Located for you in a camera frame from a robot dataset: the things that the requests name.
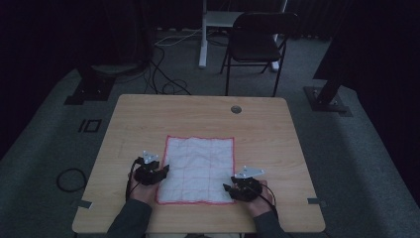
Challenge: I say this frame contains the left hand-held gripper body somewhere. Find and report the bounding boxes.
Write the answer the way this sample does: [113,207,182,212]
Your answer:
[133,150,163,186]

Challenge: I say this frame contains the black floor cables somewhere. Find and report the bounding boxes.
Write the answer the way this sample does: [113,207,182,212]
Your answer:
[143,44,192,96]

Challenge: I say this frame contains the white cloth with red border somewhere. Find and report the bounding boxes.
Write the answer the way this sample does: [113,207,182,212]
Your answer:
[156,134,236,205]

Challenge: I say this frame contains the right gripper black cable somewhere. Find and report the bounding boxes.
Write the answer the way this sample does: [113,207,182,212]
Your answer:
[252,182,280,220]

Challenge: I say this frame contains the white desk frame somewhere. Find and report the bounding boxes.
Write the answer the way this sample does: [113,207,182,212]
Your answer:
[198,0,289,72]

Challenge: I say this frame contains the grey tape piece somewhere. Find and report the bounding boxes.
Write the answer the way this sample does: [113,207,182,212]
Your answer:
[77,198,94,210]
[306,196,329,208]

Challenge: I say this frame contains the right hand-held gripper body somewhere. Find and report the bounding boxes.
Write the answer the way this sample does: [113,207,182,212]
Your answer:
[230,166,265,202]

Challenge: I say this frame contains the black folding chair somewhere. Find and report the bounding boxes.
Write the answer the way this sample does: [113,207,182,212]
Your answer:
[220,12,300,97]

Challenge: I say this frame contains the person's right hand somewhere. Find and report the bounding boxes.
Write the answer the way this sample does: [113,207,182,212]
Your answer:
[246,179,275,218]

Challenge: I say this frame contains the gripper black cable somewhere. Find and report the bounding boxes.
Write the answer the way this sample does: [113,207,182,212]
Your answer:
[125,158,144,201]
[252,182,280,220]

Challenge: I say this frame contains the round grey stand base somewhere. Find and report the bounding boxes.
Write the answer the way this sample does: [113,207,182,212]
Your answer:
[90,62,147,79]

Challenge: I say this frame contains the black stand base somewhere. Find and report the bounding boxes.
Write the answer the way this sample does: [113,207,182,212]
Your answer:
[303,75,353,117]
[63,63,117,106]

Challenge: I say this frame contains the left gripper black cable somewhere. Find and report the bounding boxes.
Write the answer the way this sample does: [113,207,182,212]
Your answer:
[125,158,144,201]

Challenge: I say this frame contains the person's left hand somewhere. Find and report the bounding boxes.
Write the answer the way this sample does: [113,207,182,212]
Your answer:
[127,172,160,208]

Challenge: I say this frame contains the white floor cable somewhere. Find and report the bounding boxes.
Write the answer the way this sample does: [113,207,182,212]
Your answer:
[154,28,203,48]

